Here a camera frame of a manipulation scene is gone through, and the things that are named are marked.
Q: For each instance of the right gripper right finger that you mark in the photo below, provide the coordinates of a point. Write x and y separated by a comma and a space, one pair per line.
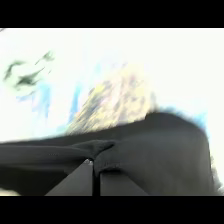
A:
116, 185

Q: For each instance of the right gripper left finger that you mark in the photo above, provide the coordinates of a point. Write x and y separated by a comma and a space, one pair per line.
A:
78, 181

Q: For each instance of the black garment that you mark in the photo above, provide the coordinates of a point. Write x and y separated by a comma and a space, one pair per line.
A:
160, 146

